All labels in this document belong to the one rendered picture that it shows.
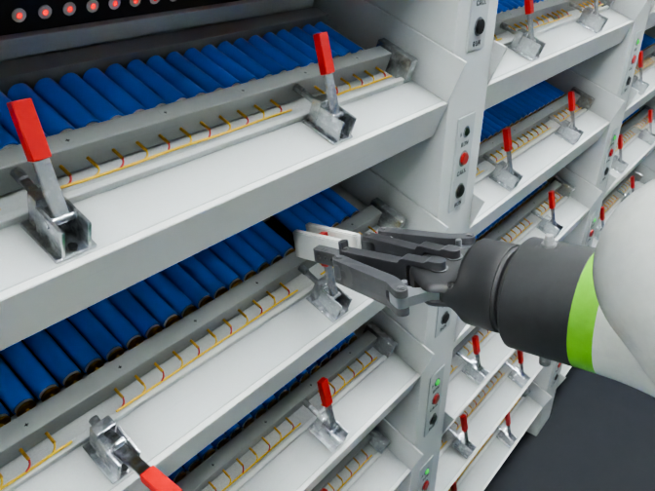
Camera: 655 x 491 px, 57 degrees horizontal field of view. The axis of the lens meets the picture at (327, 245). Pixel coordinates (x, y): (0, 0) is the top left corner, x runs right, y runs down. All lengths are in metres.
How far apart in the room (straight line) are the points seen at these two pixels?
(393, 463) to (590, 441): 0.96
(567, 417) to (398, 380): 1.12
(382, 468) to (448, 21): 0.67
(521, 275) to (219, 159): 0.25
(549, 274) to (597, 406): 1.55
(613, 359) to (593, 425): 1.49
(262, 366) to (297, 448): 0.20
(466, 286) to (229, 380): 0.23
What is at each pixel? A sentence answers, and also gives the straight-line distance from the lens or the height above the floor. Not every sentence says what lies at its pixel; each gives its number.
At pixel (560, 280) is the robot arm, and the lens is 0.46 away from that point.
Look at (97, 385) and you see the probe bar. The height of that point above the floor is 0.95.
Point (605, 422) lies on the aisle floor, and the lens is 1.97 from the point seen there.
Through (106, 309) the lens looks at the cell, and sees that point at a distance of 0.59.
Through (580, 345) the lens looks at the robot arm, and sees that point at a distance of 0.46.
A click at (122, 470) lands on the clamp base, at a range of 0.53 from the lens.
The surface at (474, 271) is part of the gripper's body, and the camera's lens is 0.49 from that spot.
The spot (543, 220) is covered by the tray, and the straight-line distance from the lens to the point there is 1.29.
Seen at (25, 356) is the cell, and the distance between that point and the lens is 0.56.
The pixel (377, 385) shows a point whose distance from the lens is 0.86.
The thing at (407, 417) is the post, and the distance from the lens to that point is 0.97.
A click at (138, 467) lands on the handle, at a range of 0.50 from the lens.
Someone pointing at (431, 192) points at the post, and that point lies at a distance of 0.75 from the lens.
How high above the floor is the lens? 1.29
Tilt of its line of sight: 29 degrees down
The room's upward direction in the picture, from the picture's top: straight up
